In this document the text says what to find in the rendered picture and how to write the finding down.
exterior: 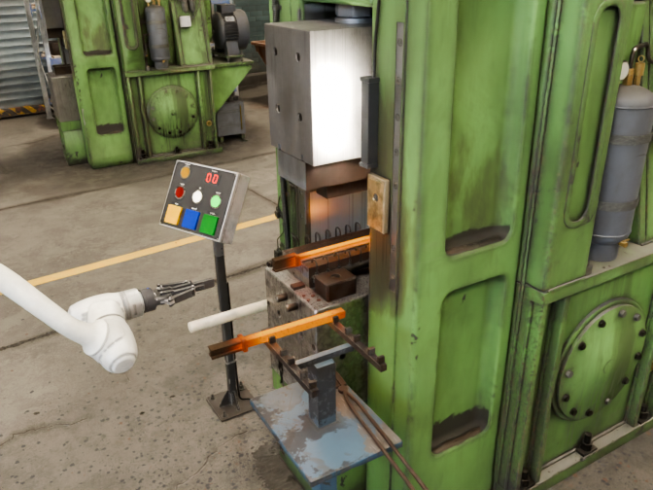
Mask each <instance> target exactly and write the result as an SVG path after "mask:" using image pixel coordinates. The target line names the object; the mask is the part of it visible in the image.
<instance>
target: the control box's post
mask: <svg viewBox="0 0 653 490"><path fill-rule="evenodd" d="M212 241H213V251H214V257H215V267H216V276H217V285H218V295H219V305H220V310H221V312H226V311H228V310H229V304H228V294H227V284H226V274H225V263H224V249H223V243H221V242H217V241H214V240H212ZM222 333H223V341H226V340H229V339H232V335H231V325H230V322H227V323H224V324H222ZM224 359H225V360H226V362H227V363H229V362H232V361H234V356H233V354H230V355H227V356H224ZM225 371H226V380H227V390H229V394H230V403H231V404H233V399H232V391H235V394H236V397H237V387H236V376H235V366H234V363H232V364H229V365H225ZM237 400H238V397H237Z"/></svg>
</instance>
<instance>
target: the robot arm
mask: <svg viewBox="0 0 653 490"><path fill-rule="evenodd" d="M213 287H215V282H214V278H213V277H210V278H206V279H203V280H199V281H195V282H191V280H189V281H188V280H186V281H179V282H173V283H166V284H157V288H156V289H152V288H151V287H147V288H144V289H140V290H137V289H135V288H134V289H130V290H127V291H123V292H119V293H112V294H111V293H107V294H102V295H97V296H93V297H88V298H85V299H83V300H80V301H78V302H76V303H75V304H73V305H71V306H70V307H69V310H68V313H67V312H66V311H64V310H63V309H62V308H61V307H59V306H58V305H57V304H55V303H54V302H53V301H51V300H50V299H49V298H48V297H46V296H45V295H43V294H42V293H41V292H40V291H38V290H37V289H36V288H34V287H33V286H32V285H31V284H29V283H28V282H27V281H25V280H24V279H23V278H21V277H20V276H19V275H17V274H16V273H15V272H13V271H12V270H10V269H9V268H7V267H6V266H5V265H3V264H1V263H0V293H2V294H3V295H5V296H6V297H8V298H10V299H11V300H13V301H14V302H15V303H17V304H18V305H20V306H21V307H23V308H24V309H25V310H27V311H28V312H30V313H31V314H33V315H34V316H35V317H37V318H38V319H40V320H41V321H43V322H44V323H45V324H47V325H48V326H50V327H51V328H53V329H54V330H56V331H57V332H59V333H61V334H62V335H64V336H66V337H67V338H69V339H71V340H73V341H75V342H77V343H79V344H81V345H82V346H83V350H84V352H85V353H86V354H87V355H89V356H90V357H91V358H93V359H94V360H95V361H96V362H97V363H99V364H101V366H102V367H103V368H104V369H106V370H108V371H109V372H112V373H123V372H126V371H128V370H129V369H131V368H132V367H133V365H134V363H135V361H136V360H137V356H138V349H137V344H136V340H135V338H134V335H133V333H132V331H131V329H130V327H129V326H128V325H127V324H126V322H125V321H128V320H130V319H134V318H137V317H141V316H143V315H144V313H146V312H150V311H154V310H156V307H157V306H158V305H163V304H165V303H167V304H169V307H172V306H173V305H175V304H176V303H179V302H181V301H183V300H186V299H188V298H192V297H194V296H195V292H199V291H202V290H206V289H210V288H213Z"/></svg>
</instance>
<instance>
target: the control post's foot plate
mask: <svg viewBox="0 0 653 490"><path fill-rule="evenodd" d="M239 391H240V397H241V398H243V399H244V398H253V395H252V394H251V393H250V392H249V390H248V389H247V388H246V386H245V385H243V384H242V381H241V380H240V384H239ZM237 397H238V391H237ZM237 397H236V394H235V391H232V399H233V404H231V403H230V394H229V390H226V391H223V392H221V393H218V394H216V395H214V394H211V396H210V397H208V398H207V399H206V401H207V403H208V404H209V405H210V406H211V407H212V410H213V412H214V413H215V414H216V415H217V416H218V418H219V419H220V420H221V422H225V421H228V420H231V419H234V418H238V417H241V416H243V415H245V414H247V413H251V412H254V411H255V410H254V409H253V407H252V406H251V404H250V400H240V399H239V397H238V400H237Z"/></svg>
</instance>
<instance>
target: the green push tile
mask: <svg viewBox="0 0 653 490"><path fill-rule="evenodd" d="M218 220H219V217H215V216H211V215H208V214H204V216H203V219H202V223H201V226H200V230H199V231H200V232H203V233H206V234H210V235H213V236H214V235H215V231H216V228H217V224H218Z"/></svg>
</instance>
